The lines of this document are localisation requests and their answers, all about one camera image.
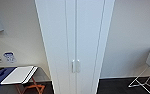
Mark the white flat board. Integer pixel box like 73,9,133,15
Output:
0,65,39,86

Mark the white wardrobe door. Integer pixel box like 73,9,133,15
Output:
75,0,116,94
34,0,77,94

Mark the orange stand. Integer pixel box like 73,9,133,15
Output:
14,78,46,94

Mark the blue white wall sign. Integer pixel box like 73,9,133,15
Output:
3,51,17,64

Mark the white wardrobe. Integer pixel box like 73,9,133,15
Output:
34,0,116,94

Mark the white door handle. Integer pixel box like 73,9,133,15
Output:
71,59,77,74
76,59,82,74

